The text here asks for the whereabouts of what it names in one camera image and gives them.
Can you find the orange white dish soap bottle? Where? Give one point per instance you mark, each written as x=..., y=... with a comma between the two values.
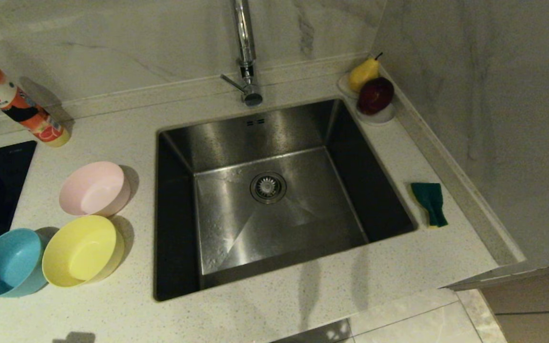
x=17, y=102

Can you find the dark red apple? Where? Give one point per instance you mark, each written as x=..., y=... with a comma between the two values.
x=375, y=95

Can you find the stainless steel sink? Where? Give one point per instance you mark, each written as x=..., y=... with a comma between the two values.
x=303, y=228

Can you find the small white dish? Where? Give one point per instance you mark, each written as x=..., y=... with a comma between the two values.
x=343, y=85
x=379, y=118

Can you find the yellow pear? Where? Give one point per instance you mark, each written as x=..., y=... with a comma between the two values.
x=363, y=74

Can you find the chrome faucet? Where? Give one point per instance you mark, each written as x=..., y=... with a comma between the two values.
x=245, y=43

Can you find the pink plastic bowl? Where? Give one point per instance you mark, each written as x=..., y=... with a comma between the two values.
x=93, y=190

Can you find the green yellow sponge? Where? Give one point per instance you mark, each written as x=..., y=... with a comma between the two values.
x=431, y=200

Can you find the round metal drain strainer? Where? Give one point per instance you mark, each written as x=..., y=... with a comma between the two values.
x=268, y=187

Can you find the yellow plastic bowl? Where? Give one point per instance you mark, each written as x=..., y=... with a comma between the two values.
x=81, y=252

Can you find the blue plastic bowl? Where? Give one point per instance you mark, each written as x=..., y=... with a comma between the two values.
x=10, y=264

